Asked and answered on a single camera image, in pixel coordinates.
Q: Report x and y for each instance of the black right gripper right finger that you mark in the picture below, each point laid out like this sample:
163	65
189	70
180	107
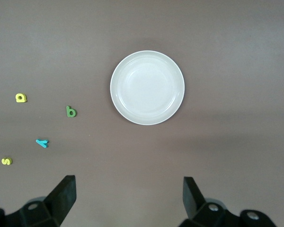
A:
194	201

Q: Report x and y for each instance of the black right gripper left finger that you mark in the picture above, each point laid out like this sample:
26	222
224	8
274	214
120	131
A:
59	201

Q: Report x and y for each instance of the cyan letter y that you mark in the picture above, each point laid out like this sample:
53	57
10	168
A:
41	142

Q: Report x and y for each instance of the green letter b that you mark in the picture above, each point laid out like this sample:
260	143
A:
68	111

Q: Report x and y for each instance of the yellow letter s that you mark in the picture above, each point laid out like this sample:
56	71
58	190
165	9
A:
6	161

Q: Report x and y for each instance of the beige round plate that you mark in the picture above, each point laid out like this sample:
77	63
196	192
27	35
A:
147	87

